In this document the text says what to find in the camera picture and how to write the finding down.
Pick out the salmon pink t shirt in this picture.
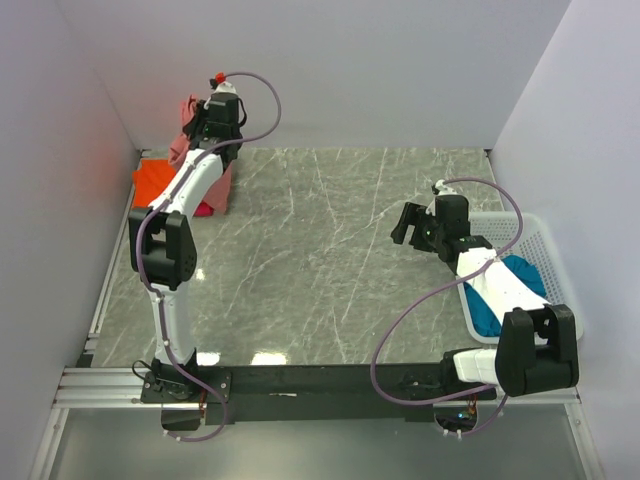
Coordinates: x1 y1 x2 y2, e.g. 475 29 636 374
168 95 232 215

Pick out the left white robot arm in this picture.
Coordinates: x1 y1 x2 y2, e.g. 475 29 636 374
128 93 247 366

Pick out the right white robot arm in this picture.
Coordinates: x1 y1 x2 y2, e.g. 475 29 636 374
391 194 579 399

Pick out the white plastic basket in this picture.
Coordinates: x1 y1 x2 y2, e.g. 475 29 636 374
455 211 584 338

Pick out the folded orange t shirt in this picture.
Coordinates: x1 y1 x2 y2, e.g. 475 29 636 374
132 158 175 208

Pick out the folded magenta t shirt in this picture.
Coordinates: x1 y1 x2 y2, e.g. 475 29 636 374
194 201 215 217

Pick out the blue t shirt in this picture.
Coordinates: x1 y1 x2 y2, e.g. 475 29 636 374
464 255 546 338

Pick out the black base beam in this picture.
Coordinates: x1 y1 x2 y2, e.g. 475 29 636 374
140 362 497 430

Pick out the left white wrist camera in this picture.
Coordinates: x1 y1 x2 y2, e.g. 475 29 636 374
204 76 240 110

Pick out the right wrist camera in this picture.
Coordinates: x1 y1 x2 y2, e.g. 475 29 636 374
431 179 458 197

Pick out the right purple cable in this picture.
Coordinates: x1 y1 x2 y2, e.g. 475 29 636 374
371 178 526 435

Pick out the aluminium rail frame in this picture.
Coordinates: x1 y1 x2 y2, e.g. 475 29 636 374
29 214 606 480

